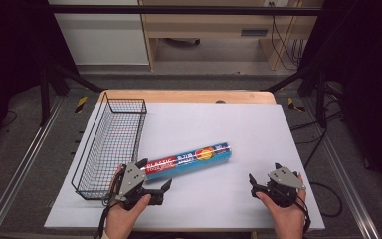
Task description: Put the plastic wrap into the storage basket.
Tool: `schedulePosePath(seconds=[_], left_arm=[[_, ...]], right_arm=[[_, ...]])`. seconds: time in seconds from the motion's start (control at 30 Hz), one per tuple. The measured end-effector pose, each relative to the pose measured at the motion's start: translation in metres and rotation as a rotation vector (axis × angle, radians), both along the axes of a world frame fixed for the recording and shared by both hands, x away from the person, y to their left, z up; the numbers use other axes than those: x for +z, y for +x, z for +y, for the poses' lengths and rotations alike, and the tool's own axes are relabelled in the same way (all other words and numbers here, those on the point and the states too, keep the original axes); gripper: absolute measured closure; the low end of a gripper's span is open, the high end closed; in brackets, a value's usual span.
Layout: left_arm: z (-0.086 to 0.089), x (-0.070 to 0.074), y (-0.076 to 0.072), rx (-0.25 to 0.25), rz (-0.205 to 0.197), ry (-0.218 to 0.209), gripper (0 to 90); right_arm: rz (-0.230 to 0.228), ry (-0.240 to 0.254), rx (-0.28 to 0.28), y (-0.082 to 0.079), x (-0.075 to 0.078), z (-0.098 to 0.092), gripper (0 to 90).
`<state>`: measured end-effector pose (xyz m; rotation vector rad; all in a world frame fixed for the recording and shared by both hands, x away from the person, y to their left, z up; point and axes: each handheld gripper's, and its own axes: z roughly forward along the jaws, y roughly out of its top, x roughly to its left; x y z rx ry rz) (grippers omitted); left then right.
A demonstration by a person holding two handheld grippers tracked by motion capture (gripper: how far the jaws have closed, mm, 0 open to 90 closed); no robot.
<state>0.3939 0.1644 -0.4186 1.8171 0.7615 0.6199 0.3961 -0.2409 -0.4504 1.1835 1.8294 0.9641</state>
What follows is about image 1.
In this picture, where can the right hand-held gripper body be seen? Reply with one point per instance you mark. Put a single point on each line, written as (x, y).
(285, 179)

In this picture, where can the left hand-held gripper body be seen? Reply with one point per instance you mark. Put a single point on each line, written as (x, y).
(131, 181)

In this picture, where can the blue plastic wrap box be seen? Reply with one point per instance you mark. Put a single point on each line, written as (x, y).
(192, 159)

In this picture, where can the person's left hand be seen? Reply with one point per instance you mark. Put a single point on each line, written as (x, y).
(121, 220)

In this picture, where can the person's right hand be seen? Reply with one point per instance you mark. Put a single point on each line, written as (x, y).
(288, 220)

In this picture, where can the white table mat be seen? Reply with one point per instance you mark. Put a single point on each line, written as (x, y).
(232, 192)

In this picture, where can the yellow black floor tape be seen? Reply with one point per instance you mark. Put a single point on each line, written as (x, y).
(291, 103)
(81, 104)

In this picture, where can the black metal stand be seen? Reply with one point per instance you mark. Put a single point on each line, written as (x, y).
(321, 99)
(44, 99)

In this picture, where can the wooden table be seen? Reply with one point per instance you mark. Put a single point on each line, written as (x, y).
(185, 96)

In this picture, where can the dark curtain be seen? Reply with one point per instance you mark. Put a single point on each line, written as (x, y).
(364, 83)
(10, 59)

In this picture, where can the white cabinet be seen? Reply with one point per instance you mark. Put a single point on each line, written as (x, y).
(102, 36)

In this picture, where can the light wooden desk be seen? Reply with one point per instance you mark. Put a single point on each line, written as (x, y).
(212, 23)

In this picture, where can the aluminium floor rail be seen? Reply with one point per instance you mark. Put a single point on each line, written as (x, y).
(20, 166)
(348, 182)

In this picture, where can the black metal frame bar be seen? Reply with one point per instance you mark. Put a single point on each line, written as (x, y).
(185, 10)

